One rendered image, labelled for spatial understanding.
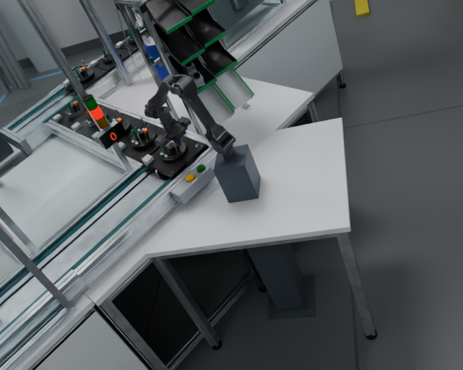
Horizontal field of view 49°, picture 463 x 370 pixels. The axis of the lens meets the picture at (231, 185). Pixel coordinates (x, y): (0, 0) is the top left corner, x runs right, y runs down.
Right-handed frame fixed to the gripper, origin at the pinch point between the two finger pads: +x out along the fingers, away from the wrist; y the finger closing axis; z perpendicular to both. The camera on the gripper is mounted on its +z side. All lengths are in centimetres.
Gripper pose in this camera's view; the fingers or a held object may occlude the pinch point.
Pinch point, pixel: (176, 139)
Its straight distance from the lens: 237.7
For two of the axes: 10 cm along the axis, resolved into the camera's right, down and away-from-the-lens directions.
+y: 6.6, -6.4, 3.9
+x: 3.3, 7.1, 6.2
